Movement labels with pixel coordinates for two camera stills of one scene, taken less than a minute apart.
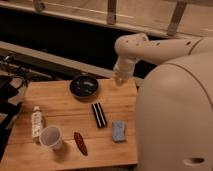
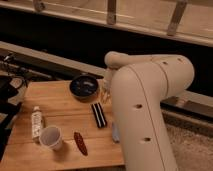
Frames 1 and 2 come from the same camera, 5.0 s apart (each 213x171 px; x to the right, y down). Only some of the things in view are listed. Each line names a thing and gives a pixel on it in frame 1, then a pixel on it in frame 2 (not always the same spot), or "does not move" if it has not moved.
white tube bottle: (36, 122) does not move
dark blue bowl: (83, 86) does not move
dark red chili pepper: (80, 143) does not move
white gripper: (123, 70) → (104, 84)
